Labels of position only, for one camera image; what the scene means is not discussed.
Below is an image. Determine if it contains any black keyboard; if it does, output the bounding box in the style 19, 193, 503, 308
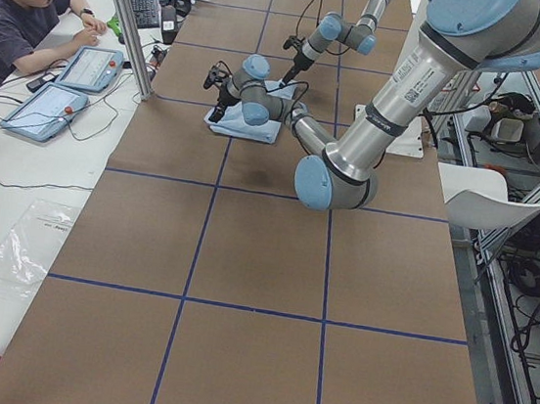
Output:
130, 0, 160, 29

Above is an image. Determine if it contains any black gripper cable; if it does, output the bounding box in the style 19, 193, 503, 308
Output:
292, 0, 326, 44
210, 60, 313, 118

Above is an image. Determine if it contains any aluminium frame post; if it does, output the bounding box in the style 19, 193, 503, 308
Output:
113, 0, 154, 101

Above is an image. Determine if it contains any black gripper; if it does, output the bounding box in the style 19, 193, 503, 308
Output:
209, 85, 237, 123
280, 51, 315, 86

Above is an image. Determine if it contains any light blue button-up shirt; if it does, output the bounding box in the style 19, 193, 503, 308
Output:
203, 80, 308, 144

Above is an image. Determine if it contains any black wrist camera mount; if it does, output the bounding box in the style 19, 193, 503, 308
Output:
202, 66, 231, 90
282, 35, 303, 52

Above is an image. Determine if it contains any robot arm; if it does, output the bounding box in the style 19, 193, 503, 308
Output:
281, 0, 390, 85
203, 0, 540, 210

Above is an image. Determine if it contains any green object on desk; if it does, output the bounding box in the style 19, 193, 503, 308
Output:
107, 16, 125, 44

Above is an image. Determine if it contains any blue teach pendant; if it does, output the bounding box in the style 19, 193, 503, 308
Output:
0, 82, 89, 143
55, 46, 124, 94

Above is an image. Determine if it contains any clear plastic sheet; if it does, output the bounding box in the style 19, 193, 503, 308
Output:
0, 200, 82, 301

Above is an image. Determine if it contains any white chair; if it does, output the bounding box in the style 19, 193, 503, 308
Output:
438, 162, 540, 231

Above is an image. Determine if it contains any upper blue teach pendant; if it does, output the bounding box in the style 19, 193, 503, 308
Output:
55, 46, 124, 94

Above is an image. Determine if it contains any lower blue teach pendant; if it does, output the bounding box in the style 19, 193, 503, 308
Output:
0, 82, 89, 143

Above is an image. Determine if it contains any white camera pillar with base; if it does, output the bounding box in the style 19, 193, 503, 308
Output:
345, 0, 428, 157

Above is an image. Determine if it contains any small black phone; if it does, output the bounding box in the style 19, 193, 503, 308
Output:
26, 73, 56, 93

